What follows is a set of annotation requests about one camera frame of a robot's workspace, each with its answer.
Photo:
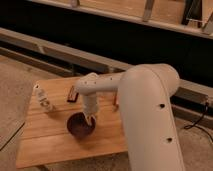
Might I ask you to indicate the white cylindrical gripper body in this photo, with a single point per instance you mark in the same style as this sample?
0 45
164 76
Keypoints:
90 104

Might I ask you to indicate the dark purple ceramic bowl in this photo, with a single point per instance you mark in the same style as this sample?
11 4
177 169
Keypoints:
78 126

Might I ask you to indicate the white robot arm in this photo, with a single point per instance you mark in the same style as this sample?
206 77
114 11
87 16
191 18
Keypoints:
144 93

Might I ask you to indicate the dark brown small box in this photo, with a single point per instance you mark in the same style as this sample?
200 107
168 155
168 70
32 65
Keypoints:
72 95

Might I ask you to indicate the orange carrot toy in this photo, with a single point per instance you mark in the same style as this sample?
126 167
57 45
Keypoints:
116 103

